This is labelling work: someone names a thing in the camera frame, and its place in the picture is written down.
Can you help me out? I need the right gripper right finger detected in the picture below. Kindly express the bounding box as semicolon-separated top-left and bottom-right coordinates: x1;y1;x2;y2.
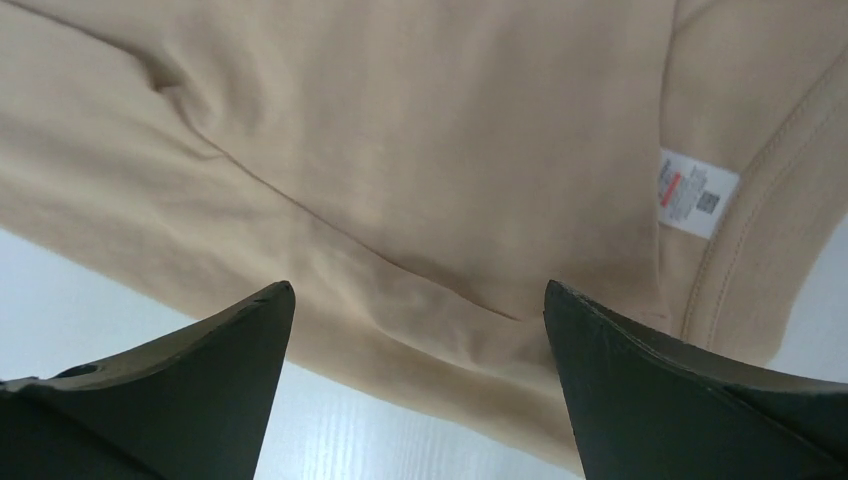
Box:
544;281;847;479

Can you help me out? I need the beige t shirt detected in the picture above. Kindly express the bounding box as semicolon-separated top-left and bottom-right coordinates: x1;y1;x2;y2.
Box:
1;1;847;471

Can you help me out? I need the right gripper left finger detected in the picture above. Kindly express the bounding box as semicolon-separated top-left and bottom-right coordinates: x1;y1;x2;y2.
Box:
1;281;296;479

